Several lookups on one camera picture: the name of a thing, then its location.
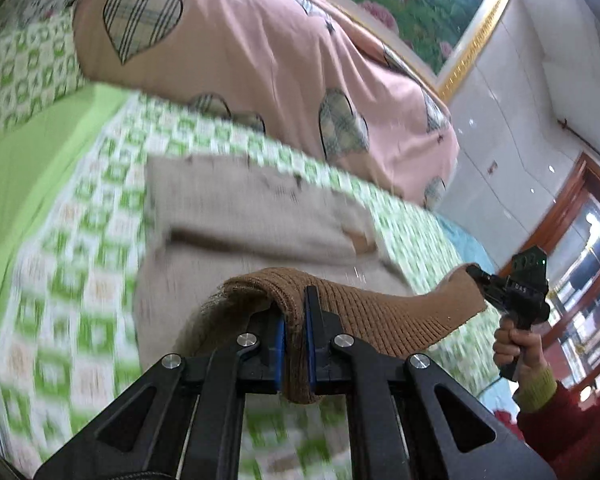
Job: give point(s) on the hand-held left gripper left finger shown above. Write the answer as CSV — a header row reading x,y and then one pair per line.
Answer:
x,y
278,342

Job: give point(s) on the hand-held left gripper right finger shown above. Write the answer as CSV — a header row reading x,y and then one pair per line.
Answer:
x,y
310,345

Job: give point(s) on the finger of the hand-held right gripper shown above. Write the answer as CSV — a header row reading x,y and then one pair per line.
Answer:
x,y
487,284

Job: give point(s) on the beige knit sweater brown trim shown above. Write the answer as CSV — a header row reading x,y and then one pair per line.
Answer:
x,y
260,210

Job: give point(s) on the person's right hand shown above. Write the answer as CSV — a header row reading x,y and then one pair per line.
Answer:
x,y
522,350

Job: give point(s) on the green checked cartoon bed sheet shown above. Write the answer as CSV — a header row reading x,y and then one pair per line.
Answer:
x,y
75,270

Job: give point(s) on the pink quilt with plaid hearts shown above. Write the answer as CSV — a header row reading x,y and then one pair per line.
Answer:
x,y
260,60

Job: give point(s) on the gold framed landscape painting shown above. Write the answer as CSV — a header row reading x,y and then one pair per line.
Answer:
x,y
430,5

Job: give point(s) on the green checked pillow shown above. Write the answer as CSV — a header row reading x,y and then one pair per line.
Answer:
x,y
25,70

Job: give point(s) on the wooden door frame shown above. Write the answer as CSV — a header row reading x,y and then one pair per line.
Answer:
x,y
565,210

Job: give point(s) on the dark wall bracket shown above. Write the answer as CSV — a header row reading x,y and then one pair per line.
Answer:
x,y
572,130

